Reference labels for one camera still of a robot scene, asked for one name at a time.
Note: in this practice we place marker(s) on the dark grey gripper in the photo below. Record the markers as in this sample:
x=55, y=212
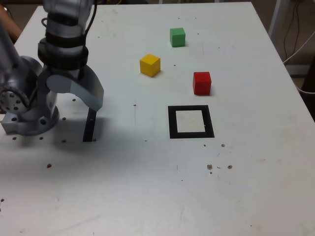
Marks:
x=64, y=71

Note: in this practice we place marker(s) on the yellow cube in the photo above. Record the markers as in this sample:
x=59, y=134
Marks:
x=148, y=66

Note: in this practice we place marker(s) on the green cube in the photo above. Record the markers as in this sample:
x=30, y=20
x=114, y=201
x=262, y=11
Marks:
x=177, y=38

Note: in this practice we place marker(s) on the red cube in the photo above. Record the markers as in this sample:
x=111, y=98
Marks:
x=201, y=84

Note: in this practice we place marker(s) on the black tape square outline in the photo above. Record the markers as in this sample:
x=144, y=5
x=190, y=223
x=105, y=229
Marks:
x=172, y=123

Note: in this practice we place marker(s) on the black tape strip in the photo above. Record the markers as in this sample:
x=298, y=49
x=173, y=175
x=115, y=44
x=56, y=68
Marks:
x=89, y=127

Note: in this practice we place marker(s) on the dark grey box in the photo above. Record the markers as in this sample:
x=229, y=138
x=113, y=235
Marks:
x=297, y=70

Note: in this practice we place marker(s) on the white metal frame leg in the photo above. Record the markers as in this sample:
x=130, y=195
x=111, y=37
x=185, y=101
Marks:
x=274, y=17

